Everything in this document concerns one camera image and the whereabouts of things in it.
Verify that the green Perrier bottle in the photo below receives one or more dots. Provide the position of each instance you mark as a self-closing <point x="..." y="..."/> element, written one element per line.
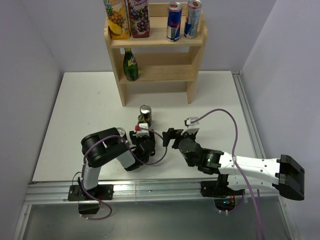
<point x="130" y="65"/>
<point x="141" y="119"/>

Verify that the yellow pineapple juice carton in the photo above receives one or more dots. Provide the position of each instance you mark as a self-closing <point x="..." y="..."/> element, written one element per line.
<point x="117" y="19"/>

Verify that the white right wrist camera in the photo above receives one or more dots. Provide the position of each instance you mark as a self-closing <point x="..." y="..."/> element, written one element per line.
<point x="192" y="126"/>

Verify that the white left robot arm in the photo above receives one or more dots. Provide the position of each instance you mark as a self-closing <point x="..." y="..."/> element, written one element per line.
<point x="102" y="147"/>

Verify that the light wooden shelf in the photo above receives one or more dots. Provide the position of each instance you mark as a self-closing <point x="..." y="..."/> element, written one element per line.
<point x="176" y="61"/>

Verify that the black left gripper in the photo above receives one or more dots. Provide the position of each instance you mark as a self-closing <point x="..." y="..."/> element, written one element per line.
<point x="134" y="139"/>

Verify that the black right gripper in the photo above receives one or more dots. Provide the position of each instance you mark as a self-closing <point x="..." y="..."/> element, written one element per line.
<point x="172" y="133"/>

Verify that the black gold band can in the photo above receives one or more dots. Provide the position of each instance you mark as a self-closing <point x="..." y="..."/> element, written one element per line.
<point x="122" y="132"/>

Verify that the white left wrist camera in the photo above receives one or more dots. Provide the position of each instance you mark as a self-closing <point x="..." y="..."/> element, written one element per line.
<point x="141" y="130"/>

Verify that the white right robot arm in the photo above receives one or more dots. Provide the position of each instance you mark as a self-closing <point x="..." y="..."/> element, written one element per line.
<point x="236" y="173"/>

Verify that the blue Red Bull can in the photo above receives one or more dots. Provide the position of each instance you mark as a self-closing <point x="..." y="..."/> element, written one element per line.
<point x="174" y="11"/>

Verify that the black yellow label can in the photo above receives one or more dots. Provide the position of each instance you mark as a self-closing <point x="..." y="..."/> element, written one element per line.
<point x="146" y="111"/>

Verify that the purple grape juice carton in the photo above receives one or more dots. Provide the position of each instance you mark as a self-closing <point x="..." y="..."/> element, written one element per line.
<point x="139" y="18"/>

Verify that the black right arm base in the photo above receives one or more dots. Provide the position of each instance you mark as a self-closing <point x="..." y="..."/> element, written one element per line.
<point x="224" y="197"/>

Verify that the silver Red Bull can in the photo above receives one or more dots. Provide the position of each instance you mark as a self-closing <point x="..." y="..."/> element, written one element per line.
<point x="192" y="19"/>

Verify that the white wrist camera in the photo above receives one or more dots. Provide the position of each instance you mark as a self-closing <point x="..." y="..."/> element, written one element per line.
<point x="192" y="126"/>
<point x="141" y="130"/>

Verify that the aluminium frame rail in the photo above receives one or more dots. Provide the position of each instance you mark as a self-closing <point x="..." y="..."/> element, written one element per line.
<point x="159" y="201"/>

